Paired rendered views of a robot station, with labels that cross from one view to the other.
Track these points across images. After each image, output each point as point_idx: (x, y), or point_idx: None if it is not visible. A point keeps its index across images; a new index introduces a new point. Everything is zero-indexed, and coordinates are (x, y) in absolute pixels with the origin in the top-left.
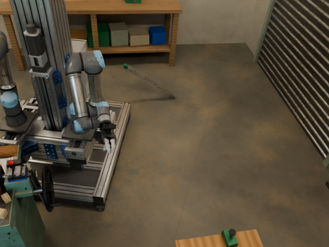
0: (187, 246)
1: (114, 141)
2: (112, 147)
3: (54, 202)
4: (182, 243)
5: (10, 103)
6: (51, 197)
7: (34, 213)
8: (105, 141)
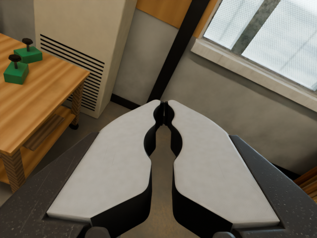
0: (2, 136)
1: (74, 164)
2: (143, 112)
3: None
4: (3, 143)
5: None
6: None
7: None
8: (231, 157)
